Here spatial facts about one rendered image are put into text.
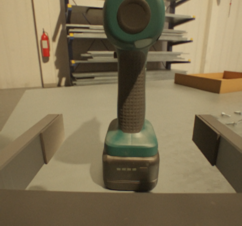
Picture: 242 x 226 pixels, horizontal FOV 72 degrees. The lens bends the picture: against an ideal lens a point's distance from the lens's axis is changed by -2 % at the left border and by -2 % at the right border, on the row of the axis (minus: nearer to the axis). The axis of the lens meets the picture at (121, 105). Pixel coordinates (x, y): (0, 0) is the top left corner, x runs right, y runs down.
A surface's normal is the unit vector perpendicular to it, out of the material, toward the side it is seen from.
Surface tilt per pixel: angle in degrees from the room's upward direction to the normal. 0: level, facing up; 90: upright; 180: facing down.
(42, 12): 90
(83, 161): 0
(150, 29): 90
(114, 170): 90
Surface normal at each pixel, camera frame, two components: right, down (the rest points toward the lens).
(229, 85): 0.39, 0.27
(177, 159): 0.00, -0.96
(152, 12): -0.04, 0.29
